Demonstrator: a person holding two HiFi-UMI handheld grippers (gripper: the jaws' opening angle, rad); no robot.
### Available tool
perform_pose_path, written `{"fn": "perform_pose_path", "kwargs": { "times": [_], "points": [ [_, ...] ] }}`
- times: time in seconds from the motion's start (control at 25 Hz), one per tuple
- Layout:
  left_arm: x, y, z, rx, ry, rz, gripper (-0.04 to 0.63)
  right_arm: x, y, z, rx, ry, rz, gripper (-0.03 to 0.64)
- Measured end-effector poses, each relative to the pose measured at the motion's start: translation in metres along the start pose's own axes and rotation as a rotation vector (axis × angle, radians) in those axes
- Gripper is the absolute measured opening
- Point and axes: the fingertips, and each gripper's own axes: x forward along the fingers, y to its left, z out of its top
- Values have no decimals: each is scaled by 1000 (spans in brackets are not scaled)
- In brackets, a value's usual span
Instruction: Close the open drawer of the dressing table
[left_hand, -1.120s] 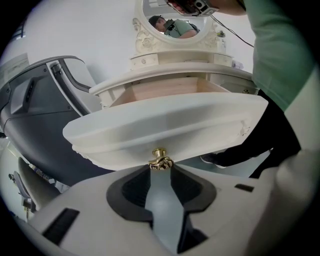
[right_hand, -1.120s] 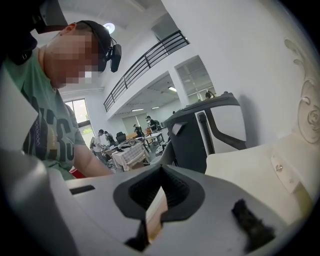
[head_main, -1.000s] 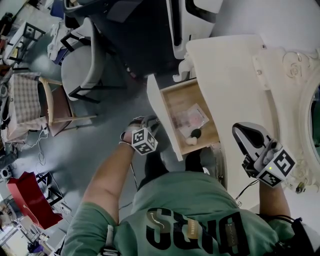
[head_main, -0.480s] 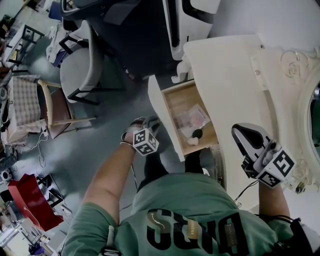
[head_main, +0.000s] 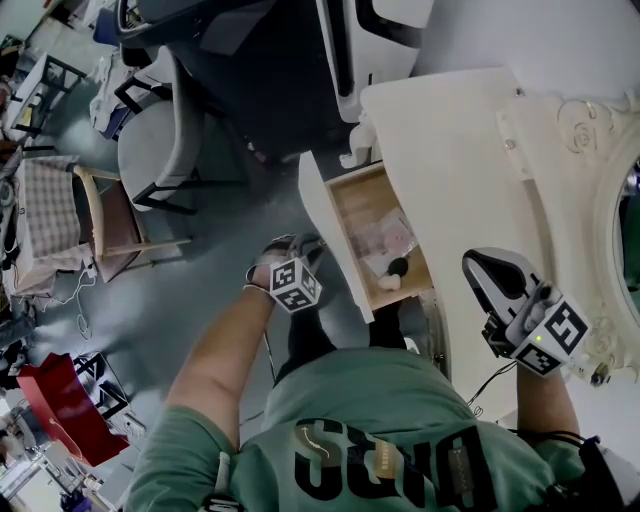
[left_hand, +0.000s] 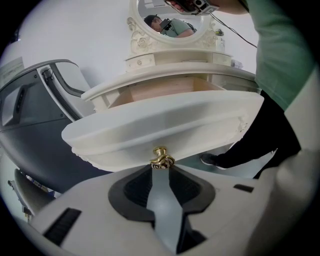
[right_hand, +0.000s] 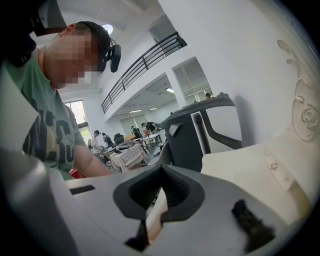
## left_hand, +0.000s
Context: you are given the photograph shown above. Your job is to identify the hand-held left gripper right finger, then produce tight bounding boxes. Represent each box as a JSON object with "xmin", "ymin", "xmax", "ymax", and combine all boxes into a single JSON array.
[{"xmin": 168, "ymin": 149, "xmax": 318, "ymax": 256}]

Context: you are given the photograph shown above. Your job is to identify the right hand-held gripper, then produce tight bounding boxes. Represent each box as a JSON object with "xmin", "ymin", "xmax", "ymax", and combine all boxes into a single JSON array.
[{"xmin": 183, "ymin": 0, "xmax": 221, "ymax": 16}]

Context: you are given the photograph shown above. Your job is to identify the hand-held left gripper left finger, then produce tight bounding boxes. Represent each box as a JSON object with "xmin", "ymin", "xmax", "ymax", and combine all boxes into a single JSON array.
[{"xmin": 14, "ymin": 163, "xmax": 177, "ymax": 256}]

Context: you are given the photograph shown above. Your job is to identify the gold drawer knob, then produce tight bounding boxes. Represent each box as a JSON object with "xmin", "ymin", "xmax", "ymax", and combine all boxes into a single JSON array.
[{"xmin": 149, "ymin": 146, "xmax": 175, "ymax": 171}]

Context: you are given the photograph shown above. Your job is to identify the cream large drawer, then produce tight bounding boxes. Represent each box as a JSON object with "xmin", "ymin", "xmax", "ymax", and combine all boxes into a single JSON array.
[{"xmin": 61, "ymin": 76, "xmax": 265, "ymax": 173}]

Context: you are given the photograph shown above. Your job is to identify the person's right forearm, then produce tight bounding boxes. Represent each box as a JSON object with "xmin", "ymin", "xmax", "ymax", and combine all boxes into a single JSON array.
[{"xmin": 212, "ymin": 0, "xmax": 251, "ymax": 15}]

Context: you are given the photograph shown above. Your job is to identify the white ornate dressing table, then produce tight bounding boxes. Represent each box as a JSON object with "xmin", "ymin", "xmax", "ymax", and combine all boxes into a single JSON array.
[{"xmin": 81, "ymin": 48, "xmax": 262, "ymax": 118}]

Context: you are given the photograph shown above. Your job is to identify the person's right hand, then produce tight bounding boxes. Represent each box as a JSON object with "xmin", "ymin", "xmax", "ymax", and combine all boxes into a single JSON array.
[{"xmin": 164, "ymin": 0, "xmax": 187, "ymax": 13}]

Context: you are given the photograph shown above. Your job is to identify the small glass bottle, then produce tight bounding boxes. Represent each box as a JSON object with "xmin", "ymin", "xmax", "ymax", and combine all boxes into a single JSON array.
[{"xmin": 214, "ymin": 29, "xmax": 226, "ymax": 50}]

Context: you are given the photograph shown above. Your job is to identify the person's dark shoe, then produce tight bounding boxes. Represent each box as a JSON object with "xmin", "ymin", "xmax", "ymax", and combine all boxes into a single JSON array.
[{"xmin": 199, "ymin": 152, "xmax": 227, "ymax": 170}]

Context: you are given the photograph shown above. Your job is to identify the person's black trousers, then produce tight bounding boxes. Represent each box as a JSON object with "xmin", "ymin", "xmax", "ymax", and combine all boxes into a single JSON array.
[{"xmin": 217, "ymin": 89, "xmax": 302, "ymax": 180}]

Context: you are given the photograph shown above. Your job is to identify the person's green shirt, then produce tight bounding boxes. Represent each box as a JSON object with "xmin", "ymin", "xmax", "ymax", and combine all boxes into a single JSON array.
[{"xmin": 243, "ymin": 0, "xmax": 316, "ymax": 111}]

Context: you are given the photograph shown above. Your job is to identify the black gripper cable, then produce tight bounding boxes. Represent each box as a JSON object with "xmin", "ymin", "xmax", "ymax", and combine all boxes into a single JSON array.
[{"xmin": 209, "ymin": 13, "xmax": 258, "ymax": 48}]

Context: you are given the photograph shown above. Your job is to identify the oval mirror cream frame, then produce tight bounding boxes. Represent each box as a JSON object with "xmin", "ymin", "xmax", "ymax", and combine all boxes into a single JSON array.
[{"xmin": 126, "ymin": 0, "xmax": 218, "ymax": 56}]

